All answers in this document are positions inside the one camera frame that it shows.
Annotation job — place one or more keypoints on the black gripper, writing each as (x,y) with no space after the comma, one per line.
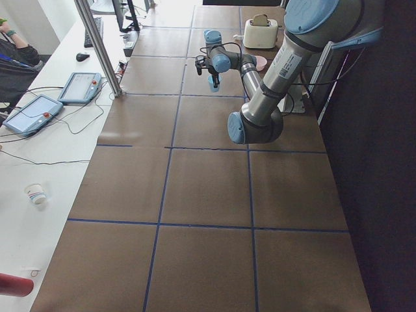
(215,78)

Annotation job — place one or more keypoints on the light blue plastic cup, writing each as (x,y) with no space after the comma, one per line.
(210,85)

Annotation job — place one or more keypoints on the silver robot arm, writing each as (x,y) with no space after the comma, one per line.
(309,26)

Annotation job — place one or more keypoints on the pink bowl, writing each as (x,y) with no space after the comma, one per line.
(261,62)

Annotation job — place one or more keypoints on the cream toaster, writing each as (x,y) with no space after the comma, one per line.
(260,37)

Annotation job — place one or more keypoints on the toast slice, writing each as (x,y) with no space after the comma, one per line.
(260,20)

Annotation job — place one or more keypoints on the white pillar with base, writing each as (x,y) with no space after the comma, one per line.
(293,101)

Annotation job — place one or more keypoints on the black monitor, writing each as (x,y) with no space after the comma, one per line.
(126,16)

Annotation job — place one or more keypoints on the far blue teach pendant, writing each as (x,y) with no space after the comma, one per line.
(80,88)

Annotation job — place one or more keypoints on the blue teach pendant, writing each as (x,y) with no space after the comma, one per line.
(33,116)
(80,88)

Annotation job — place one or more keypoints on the black computer mouse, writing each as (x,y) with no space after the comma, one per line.
(82,56)

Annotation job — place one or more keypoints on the near blue teach pendant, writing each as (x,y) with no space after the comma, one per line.
(33,116)

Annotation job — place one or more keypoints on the crossing blue tape strip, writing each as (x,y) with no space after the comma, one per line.
(256,228)

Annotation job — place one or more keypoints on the seated person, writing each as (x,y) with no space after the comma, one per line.
(20,64)

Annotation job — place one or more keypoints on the white paper cup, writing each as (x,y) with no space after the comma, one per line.
(35,193)

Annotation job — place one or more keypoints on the red cylinder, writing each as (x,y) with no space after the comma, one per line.
(15,286)

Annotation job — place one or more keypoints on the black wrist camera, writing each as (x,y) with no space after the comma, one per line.
(200,64)

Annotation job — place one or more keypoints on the aluminium frame post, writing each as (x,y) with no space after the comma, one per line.
(98,45)

